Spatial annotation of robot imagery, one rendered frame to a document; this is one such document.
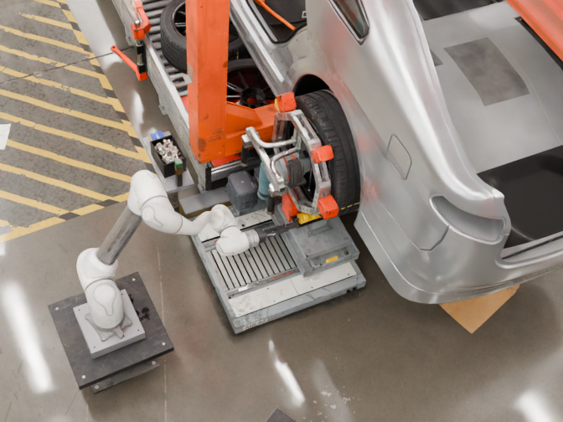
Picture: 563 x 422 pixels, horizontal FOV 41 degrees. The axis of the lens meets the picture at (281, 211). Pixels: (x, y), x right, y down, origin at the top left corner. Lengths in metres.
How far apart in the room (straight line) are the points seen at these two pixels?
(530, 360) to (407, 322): 0.72
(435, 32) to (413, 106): 1.50
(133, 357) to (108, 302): 0.36
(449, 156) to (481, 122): 1.18
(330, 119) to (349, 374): 1.44
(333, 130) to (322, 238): 0.94
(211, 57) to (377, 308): 1.76
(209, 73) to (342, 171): 0.82
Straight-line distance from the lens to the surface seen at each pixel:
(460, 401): 4.35
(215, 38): 3.69
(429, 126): 3.06
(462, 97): 4.18
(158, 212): 3.36
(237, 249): 3.80
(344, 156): 3.67
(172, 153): 4.31
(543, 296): 4.85
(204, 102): 3.95
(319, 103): 3.78
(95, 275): 3.82
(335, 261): 4.42
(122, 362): 3.92
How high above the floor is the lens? 3.83
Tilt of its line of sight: 53 degrees down
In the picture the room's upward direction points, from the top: 8 degrees clockwise
